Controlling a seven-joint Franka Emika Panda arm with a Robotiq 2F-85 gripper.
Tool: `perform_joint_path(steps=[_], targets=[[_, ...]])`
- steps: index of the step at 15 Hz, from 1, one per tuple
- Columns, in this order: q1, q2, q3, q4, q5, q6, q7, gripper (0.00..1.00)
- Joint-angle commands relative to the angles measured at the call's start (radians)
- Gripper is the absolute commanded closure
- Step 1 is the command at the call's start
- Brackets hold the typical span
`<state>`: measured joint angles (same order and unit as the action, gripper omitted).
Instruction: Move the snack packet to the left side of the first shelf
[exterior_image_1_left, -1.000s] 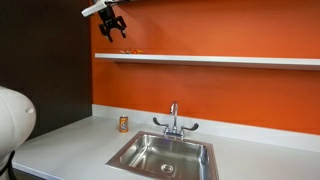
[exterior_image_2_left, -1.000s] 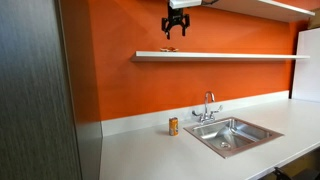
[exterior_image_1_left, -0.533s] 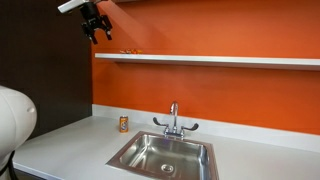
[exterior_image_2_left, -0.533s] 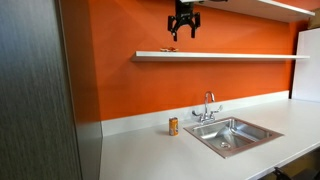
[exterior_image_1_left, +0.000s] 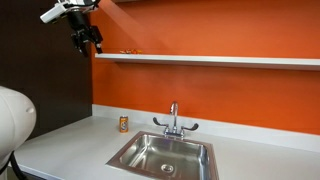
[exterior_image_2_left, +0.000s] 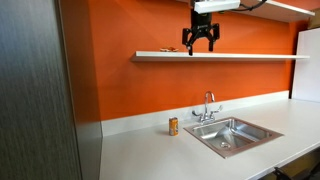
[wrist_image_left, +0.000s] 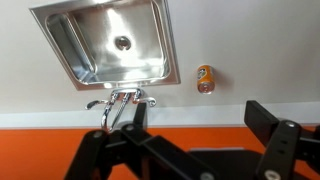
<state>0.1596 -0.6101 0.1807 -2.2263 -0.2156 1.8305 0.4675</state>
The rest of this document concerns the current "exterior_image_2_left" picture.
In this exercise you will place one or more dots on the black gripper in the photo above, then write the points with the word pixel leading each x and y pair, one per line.
pixel 201 20

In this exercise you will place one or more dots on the chrome sink faucet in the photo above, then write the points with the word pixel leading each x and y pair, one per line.
pixel 206 116

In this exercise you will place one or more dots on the orange soda can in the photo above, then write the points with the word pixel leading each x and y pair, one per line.
pixel 173 126

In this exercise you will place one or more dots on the stainless steel sink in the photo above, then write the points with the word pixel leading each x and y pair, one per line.
pixel 233 135

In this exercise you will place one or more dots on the white side panel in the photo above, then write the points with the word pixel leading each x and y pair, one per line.
pixel 308 66

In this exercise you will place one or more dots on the tan box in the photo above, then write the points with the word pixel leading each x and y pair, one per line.
pixel 315 22

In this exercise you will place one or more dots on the dark wood grain cabinet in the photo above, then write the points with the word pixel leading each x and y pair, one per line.
pixel 33 100

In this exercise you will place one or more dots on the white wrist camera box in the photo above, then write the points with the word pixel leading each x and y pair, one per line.
pixel 216 5

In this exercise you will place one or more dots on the long white wall shelf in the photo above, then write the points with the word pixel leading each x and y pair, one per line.
pixel 233 56

